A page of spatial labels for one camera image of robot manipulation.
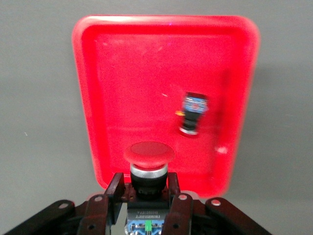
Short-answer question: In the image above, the red mushroom push button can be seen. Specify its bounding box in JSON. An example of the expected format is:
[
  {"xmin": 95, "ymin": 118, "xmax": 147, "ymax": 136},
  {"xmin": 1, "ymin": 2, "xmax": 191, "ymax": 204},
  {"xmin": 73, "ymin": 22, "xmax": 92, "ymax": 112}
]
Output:
[
  {"xmin": 123, "ymin": 141, "xmax": 176, "ymax": 235},
  {"xmin": 178, "ymin": 91, "xmax": 209, "ymax": 138}
]

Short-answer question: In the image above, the red plastic tray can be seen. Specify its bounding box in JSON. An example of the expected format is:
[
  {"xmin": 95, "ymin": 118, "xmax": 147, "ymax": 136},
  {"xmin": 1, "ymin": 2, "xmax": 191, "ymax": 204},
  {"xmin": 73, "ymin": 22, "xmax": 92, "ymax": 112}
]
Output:
[{"xmin": 72, "ymin": 15, "xmax": 260, "ymax": 198}]

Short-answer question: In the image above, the dark grey table mat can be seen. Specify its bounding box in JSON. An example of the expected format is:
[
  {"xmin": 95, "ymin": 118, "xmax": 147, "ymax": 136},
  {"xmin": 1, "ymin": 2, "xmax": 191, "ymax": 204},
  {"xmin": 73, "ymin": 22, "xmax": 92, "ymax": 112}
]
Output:
[{"xmin": 0, "ymin": 0, "xmax": 313, "ymax": 235}]

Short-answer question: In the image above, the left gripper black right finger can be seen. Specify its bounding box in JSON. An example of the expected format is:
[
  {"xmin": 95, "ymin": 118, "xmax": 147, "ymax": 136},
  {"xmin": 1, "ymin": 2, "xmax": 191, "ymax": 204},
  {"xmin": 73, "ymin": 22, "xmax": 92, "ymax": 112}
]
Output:
[{"xmin": 161, "ymin": 172, "xmax": 194, "ymax": 235}]

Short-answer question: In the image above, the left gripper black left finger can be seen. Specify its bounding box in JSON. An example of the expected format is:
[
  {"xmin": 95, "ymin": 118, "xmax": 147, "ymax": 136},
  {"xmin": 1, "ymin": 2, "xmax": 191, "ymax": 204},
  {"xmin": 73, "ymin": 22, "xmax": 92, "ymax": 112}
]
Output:
[{"xmin": 77, "ymin": 172, "xmax": 128, "ymax": 235}]

